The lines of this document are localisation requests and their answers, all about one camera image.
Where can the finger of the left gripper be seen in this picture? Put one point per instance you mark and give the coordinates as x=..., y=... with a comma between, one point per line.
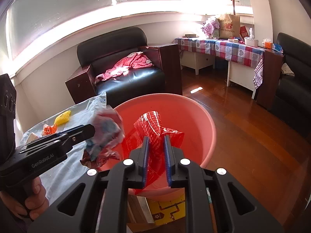
x=64, y=140

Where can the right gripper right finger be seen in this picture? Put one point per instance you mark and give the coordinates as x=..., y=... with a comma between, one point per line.
x=215, y=200

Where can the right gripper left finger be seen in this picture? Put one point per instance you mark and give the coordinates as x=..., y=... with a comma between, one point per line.
x=98, y=201

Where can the orange white plastic bag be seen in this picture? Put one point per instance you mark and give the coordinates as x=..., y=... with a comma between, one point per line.
x=49, y=130

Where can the grey red wrapper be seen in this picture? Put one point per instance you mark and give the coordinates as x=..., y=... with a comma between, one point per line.
x=109, y=132

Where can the red plastic wrapper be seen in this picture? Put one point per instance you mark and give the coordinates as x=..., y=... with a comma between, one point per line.
x=150, y=125

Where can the person's left hand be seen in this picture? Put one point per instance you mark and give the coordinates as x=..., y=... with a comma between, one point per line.
x=37, y=203

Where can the light blue table cloth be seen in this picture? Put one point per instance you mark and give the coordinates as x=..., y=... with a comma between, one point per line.
x=60, y=167

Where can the yellow cardboard box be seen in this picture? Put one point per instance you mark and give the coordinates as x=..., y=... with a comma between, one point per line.
x=164, y=212

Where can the pink plastic basin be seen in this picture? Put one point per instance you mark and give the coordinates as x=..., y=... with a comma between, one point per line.
x=179, y=113

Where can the black leather armchair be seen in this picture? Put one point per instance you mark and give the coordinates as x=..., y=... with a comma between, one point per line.
x=100, y=53

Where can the red patterned garment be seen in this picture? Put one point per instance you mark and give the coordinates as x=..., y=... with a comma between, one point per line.
x=133, y=61

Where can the white side cabinet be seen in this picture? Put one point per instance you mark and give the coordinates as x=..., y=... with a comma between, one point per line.
x=196, y=61

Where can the checkered tablecloth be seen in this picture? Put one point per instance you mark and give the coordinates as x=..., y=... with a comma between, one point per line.
x=233, y=52

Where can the checkered cloth bundle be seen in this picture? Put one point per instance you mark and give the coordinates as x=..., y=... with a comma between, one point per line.
x=211, y=28

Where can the white tissue box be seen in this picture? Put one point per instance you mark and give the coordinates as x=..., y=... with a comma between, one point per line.
x=250, y=40

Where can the brown paper shopping bag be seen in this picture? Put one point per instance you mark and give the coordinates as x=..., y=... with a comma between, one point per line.
x=229, y=26

